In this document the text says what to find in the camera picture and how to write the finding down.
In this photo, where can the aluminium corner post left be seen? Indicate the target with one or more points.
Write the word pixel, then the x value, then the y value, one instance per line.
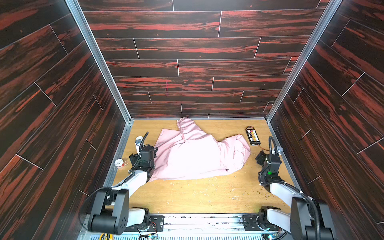
pixel 91 42

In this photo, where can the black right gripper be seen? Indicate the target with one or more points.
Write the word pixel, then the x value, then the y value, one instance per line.
pixel 261 158

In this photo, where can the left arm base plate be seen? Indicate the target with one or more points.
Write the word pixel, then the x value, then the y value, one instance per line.
pixel 154 223

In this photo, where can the small white tape roll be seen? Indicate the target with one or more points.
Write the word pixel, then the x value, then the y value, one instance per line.
pixel 138 140

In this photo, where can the aluminium front rail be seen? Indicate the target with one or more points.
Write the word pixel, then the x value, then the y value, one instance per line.
pixel 197 227

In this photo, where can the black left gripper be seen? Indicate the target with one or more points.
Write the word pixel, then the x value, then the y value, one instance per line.
pixel 138 160

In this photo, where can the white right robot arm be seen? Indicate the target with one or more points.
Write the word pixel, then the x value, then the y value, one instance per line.
pixel 309 219

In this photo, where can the aluminium corner post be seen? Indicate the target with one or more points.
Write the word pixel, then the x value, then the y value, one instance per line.
pixel 91 42
pixel 318 31

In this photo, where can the yellow tape measure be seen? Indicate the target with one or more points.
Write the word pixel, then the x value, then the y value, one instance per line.
pixel 106 236

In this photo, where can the aluminium corner post right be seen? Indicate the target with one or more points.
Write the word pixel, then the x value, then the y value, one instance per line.
pixel 318 31

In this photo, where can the pink zip jacket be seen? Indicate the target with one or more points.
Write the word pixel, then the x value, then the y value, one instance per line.
pixel 189 153

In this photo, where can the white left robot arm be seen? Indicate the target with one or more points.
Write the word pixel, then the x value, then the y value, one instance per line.
pixel 110 206

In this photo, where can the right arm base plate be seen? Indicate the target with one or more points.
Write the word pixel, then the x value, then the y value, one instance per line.
pixel 252 222

